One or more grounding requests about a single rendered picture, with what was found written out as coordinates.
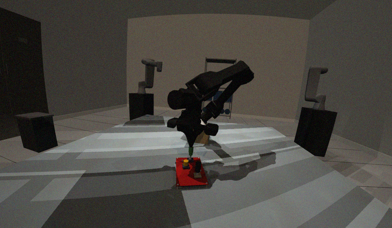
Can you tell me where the red circuit board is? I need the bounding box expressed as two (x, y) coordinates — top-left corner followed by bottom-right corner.
(176, 147), (209, 189)

